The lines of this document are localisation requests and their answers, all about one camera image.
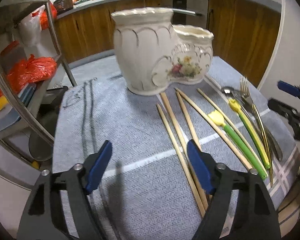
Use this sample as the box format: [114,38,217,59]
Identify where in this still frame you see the wooden kitchen cabinets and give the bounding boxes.
[55,0,281,86]

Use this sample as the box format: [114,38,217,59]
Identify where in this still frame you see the built-in oven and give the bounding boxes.
[161,0,209,29]

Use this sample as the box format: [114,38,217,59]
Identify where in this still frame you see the red plastic bag lower shelf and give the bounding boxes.
[6,54,57,94]

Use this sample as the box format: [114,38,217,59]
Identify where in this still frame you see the dark rice cooker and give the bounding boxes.
[53,0,74,14]

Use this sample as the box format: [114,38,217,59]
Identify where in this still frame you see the red plastic bag hanging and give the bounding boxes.
[31,2,57,30]

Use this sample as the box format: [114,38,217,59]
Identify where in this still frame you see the gold fork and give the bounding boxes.
[251,103,274,187]

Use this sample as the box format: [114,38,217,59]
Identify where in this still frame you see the white plastic bag hanging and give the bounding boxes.
[18,5,44,47]

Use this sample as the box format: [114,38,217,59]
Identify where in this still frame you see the grey woven table cloth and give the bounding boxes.
[52,57,300,239]

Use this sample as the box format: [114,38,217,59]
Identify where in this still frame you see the metal shelf rack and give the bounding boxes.
[0,0,78,160]

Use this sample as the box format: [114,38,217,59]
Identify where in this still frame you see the green yellow tulip utensil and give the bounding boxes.
[207,110,268,180]

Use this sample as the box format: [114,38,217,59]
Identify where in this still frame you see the white ceramic double utensil holder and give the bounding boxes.
[111,7,214,96]

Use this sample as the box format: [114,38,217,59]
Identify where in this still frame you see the silver fork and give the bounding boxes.
[239,76,283,161]

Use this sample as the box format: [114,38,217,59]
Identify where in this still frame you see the wooden chopstick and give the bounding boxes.
[197,88,263,167]
[176,91,202,150]
[160,92,208,211]
[156,104,205,217]
[174,87,253,171]

